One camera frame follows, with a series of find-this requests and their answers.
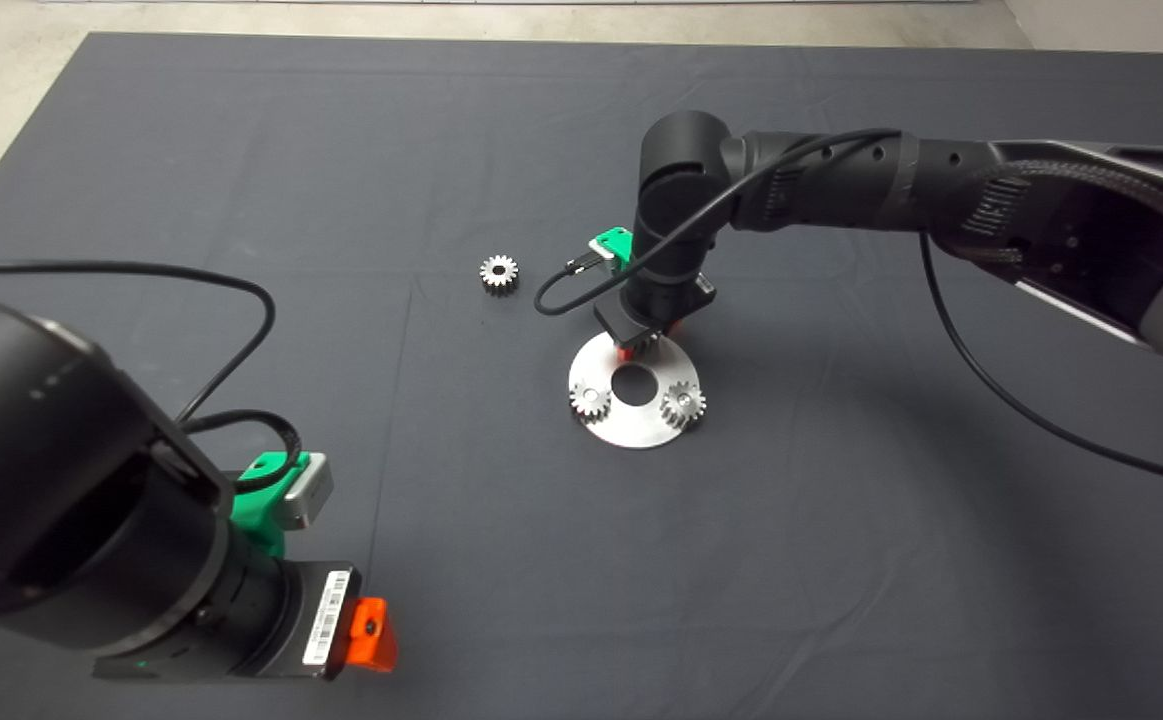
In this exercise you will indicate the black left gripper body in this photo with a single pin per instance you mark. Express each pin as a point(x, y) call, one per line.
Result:
point(316, 620)

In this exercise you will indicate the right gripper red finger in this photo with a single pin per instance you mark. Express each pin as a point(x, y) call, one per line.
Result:
point(627, 350)
point(673, 325)

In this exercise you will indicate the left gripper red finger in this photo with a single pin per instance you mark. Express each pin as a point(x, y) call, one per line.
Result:
point(368, 650)

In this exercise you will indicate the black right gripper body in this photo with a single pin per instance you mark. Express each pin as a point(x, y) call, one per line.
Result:
point(641, 320)

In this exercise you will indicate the large steel gear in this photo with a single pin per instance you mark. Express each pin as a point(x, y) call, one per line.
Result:
point(647, 347)

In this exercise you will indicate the small steel gear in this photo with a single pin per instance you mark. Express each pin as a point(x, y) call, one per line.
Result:
point(506, 280)
point(589, 402)
point(683, 405)

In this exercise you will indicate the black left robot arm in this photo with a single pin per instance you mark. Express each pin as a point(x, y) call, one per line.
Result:
point(41, 450)

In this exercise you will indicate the round metal plate with hole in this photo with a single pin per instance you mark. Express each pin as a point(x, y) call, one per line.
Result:
point(631, 425)

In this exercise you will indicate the dark grey table cloth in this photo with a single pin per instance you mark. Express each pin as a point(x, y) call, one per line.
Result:
point(541, 600)

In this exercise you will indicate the silver right camera box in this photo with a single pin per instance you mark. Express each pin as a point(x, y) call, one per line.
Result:
point(599, 255)

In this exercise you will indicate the silver camera box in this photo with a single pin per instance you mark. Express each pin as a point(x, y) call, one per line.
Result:
point(306, 495)
point(599, 255)

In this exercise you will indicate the green right camera mount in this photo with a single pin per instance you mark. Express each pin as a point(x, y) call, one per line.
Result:
point(616, 245)

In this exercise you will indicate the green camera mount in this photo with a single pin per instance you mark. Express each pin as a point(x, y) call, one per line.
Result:
point(616, 245)
point(256, 510)

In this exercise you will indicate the green left camera mount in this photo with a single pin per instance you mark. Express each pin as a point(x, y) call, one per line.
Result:
point(256, 510)

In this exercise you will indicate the silver left camera box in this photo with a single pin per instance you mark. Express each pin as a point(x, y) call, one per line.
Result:
point(306, 495)

